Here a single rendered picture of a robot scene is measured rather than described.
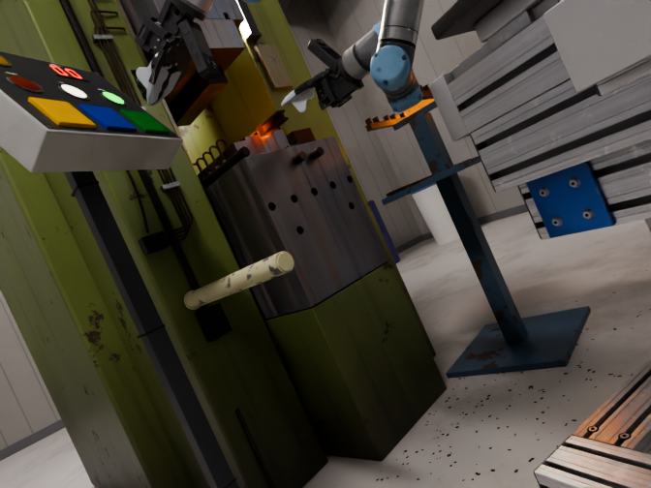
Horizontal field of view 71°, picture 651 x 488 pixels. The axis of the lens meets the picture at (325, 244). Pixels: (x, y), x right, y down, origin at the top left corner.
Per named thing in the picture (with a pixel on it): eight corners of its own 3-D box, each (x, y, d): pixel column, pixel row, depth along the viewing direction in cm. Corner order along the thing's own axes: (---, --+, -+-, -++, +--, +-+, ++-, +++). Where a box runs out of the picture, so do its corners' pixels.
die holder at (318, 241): (389, 259, 149) (334, 136, 148) (312, 307, 123) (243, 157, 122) (292, 291, 190) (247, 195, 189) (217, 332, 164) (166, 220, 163)
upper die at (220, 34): (245, 47, 142) (232, 19, 141) (191, 48, 128) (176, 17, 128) (190, 111, 172) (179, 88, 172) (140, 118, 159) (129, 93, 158)
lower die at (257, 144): (293, 151, 142) (281, 126, 142) (242, 164, 129) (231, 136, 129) (229, 197, 173) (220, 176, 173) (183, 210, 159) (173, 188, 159)
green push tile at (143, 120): (170, 131, 98) (145, 112, 99) (146, 129, 91) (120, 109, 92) (167, 138, 99) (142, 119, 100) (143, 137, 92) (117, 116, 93)
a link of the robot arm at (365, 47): (398, 47, 95) (382, 10, 95) (362, 76, 103) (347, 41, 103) (418, 46, 101) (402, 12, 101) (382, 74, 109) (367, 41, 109)
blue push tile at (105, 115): (137, 128, 89) (111, 107, 90) (108, 126, 82) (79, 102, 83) (134, 136, 90) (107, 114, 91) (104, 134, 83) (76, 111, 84)
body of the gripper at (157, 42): (158, 51, 96) (182, -3, 92) (187, 74, 94) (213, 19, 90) (132, 44, 89) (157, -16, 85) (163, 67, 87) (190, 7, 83)
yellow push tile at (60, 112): (97, 125, 79) (68, 101, 81) (59, 121, 72) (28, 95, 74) (93, 133, 80) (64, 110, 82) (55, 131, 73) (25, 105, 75)
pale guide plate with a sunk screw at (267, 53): (294, 85, 168) (274, 44, 168) (275, 87, 162) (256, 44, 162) (290, 88, 170) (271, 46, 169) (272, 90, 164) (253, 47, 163)
